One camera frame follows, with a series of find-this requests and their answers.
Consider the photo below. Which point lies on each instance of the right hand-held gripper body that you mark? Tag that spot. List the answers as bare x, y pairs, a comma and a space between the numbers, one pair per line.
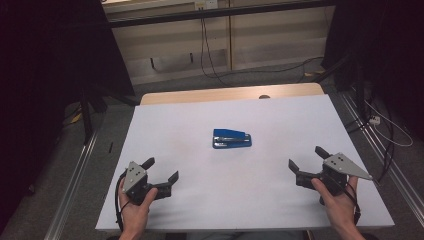
343, 165

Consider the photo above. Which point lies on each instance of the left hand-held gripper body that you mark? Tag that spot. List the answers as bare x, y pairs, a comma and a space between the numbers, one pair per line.
133, 176

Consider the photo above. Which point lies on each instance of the blue stapler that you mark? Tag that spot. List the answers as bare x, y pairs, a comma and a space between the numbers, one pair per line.
230, 133

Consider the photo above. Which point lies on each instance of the person's left hand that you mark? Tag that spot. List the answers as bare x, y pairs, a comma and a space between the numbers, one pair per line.
135, 216

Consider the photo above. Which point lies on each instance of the person's right hand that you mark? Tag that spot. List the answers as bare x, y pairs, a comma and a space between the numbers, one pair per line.
340, 208

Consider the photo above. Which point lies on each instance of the small black floor item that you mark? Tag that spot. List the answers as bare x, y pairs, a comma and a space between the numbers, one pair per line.
110, 147

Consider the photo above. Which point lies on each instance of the white table mat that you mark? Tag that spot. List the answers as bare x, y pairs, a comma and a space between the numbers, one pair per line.
233, 190

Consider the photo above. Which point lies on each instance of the black stand leg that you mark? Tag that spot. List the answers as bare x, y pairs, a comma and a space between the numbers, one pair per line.
87, 123
333, 68

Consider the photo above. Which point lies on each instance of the brown table grommet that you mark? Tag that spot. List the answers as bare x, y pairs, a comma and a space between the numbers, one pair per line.
264, 97

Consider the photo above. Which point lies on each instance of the yellow floor tape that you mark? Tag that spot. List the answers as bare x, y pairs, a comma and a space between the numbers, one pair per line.
76, 118

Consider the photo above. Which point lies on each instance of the person's grey trousers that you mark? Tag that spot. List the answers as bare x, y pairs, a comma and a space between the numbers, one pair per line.
243, 236

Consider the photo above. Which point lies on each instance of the black curtain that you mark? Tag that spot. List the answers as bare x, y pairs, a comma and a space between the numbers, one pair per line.
393, 50
40, 66

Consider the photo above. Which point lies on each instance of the beige cabinet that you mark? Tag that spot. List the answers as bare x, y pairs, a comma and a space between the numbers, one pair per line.
273, 36

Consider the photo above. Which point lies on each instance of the black horizontal beam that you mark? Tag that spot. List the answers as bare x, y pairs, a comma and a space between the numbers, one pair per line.
216, 12

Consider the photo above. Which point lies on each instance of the aluminium floor rail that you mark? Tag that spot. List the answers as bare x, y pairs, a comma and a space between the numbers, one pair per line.
71, 190
405, 186

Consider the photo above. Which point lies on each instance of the white wall socket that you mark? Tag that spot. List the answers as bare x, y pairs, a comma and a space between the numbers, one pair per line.
206, 4

